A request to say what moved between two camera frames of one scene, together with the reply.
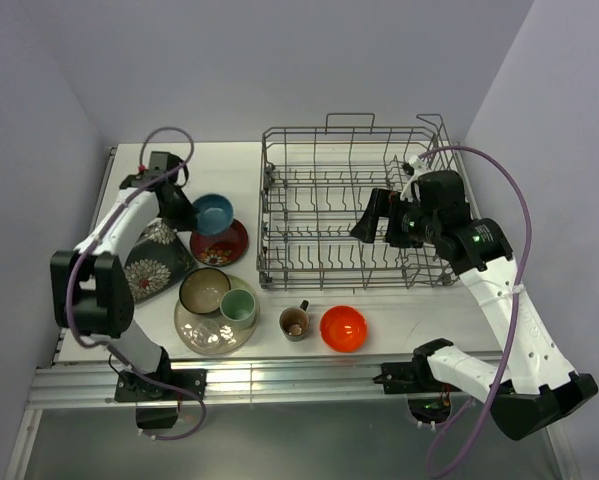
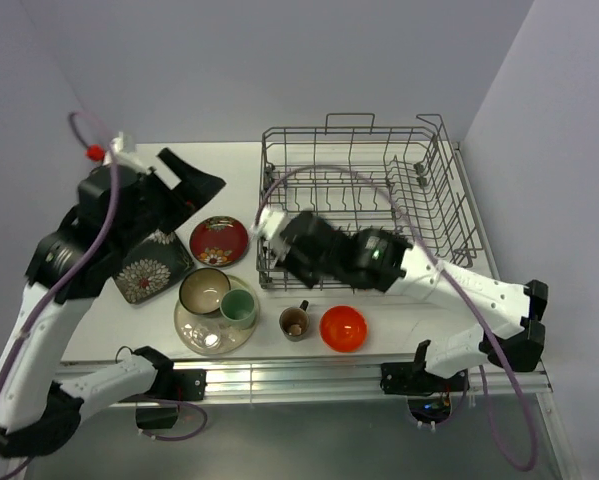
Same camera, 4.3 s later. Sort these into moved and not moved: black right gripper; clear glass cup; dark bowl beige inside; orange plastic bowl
Moved: black right gripper
Not moved: dark bowl beige inside; clear glass cup; orange plastic bowl
